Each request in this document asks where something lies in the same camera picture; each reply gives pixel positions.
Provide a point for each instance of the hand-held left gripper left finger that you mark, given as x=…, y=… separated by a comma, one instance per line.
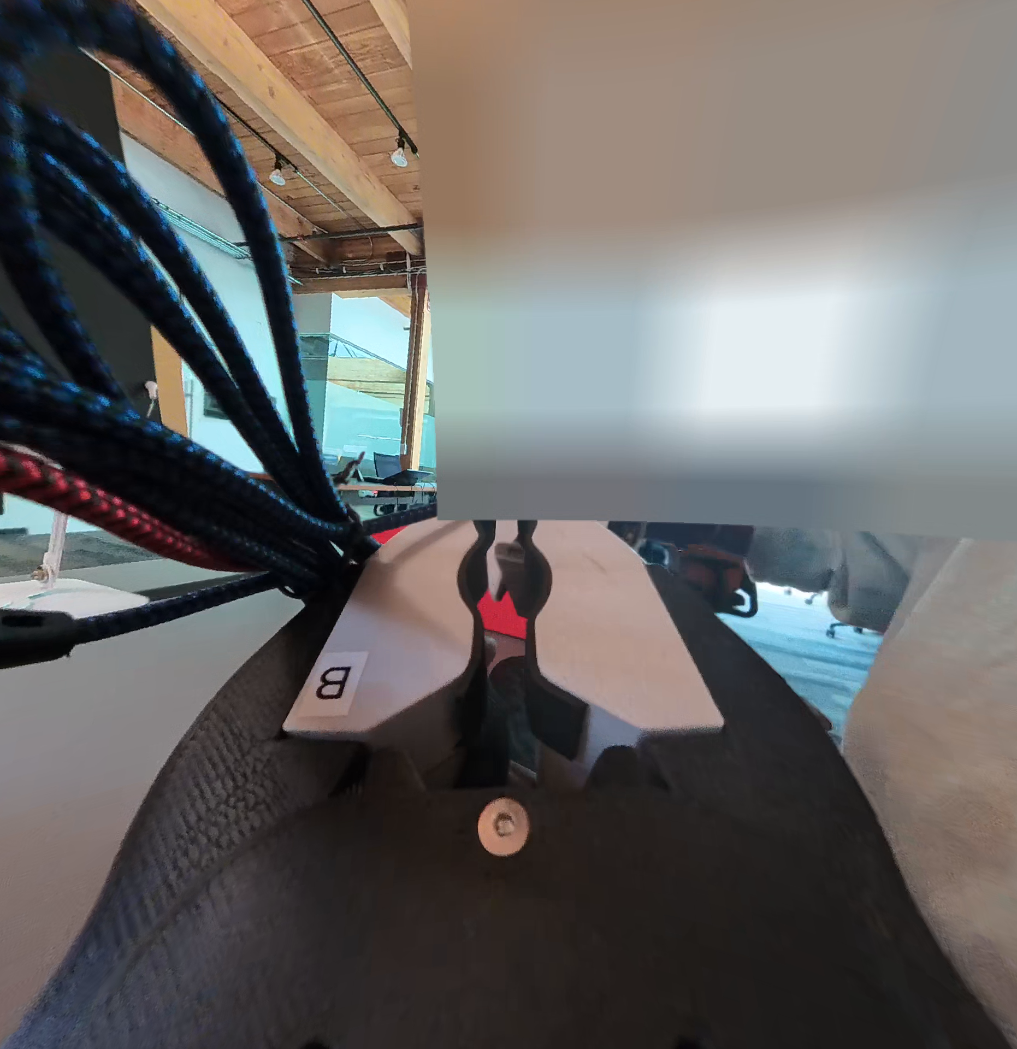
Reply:
x=394, y=639

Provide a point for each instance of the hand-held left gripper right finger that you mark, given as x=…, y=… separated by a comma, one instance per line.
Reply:
x=623, y=647

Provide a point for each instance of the red plastic bin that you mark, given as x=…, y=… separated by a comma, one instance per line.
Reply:
x=500, y=619

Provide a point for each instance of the orange and black object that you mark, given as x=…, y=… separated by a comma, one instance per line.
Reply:
x=713, y=578

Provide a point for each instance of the white stand base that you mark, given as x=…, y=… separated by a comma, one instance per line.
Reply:
x=99, y=594

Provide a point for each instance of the person's beige sweatshirt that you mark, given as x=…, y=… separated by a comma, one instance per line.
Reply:
x=951, y=737

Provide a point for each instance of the white track spotlight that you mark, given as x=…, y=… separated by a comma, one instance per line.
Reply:
x=277, y=174
x=399, y=154

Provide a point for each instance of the black display panel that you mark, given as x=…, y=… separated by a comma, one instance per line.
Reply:
x=82, y=106

